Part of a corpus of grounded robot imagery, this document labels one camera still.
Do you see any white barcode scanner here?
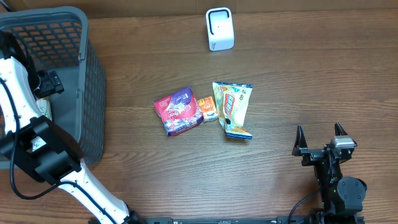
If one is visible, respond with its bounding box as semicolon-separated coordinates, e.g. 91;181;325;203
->
205;7;234;52

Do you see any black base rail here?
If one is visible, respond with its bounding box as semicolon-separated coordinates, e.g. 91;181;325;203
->
144;216;316;224

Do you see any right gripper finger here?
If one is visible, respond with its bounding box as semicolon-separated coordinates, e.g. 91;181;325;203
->
334;122;348;136
292;125;308;156

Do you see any purple red pad package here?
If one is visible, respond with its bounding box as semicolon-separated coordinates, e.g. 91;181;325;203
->
153;86;204;136

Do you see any yellow wipes package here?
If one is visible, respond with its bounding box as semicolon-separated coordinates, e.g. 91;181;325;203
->
212;82;253;139

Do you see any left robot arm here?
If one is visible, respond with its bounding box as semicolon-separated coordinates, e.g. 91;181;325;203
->
1;32;145;223

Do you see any dark grey plastic basket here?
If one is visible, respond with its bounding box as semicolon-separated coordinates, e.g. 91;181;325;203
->
1;6;106;165

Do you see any small orange packet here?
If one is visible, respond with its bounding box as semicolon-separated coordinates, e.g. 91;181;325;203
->
197;96;218;122

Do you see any white bottle gold cap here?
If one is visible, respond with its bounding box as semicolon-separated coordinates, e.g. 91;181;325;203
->
36;96;52;120

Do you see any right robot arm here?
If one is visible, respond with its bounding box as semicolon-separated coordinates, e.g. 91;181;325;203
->
287;123;368;223

